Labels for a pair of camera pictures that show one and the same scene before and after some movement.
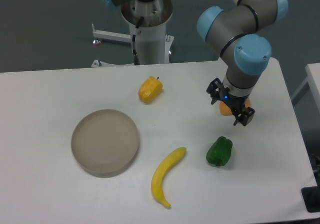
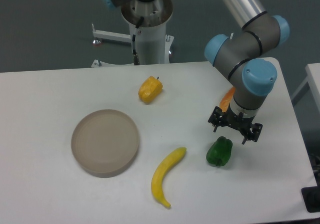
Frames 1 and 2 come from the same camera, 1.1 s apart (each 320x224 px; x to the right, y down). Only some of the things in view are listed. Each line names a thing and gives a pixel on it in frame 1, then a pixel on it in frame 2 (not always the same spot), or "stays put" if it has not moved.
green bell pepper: [219, 152] stays put
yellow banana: [165, 165] stays put
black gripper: [235, 103] -> [218, 118]
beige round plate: [105, 143] stays put
